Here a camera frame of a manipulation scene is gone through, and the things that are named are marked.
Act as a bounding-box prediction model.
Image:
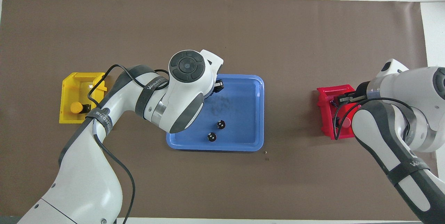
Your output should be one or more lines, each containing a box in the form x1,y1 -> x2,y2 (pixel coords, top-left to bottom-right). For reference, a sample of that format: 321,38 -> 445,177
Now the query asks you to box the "yellow plastic bin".
59,72 -> 106,124

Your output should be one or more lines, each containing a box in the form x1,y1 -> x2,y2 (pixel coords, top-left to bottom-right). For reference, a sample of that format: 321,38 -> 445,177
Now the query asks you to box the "red plastic bin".
316,84 -> 358,140

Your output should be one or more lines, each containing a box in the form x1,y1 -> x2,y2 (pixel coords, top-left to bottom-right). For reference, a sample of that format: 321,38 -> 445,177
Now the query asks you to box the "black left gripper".
206,80 -> 225,100

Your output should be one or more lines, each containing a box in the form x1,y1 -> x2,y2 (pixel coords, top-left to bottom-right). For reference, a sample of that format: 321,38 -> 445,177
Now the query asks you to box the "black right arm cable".
333,97 -> 414,140

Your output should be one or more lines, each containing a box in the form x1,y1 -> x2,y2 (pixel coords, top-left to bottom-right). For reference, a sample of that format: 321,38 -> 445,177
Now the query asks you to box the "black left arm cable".
87,64 -> 171,224

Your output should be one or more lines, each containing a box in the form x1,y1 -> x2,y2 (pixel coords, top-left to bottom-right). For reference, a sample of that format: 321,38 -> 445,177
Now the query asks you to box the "blue plastic tray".
166,74 -> 265,152

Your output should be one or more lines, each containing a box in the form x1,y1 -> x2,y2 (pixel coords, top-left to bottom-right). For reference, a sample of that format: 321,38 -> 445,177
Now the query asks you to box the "brown paper mat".
0,0 -> 438,221

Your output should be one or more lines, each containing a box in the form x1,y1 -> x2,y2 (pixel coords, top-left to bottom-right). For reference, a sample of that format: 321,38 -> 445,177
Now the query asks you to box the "yellow push button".
70,102 -> 91,114

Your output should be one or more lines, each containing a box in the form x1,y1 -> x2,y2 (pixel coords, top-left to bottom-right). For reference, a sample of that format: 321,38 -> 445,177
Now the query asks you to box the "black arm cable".
87,64 -> 171,224
333,97 -> 414,140

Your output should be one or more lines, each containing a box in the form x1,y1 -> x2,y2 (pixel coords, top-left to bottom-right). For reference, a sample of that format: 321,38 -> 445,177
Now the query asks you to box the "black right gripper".
334,81 -> 372,107

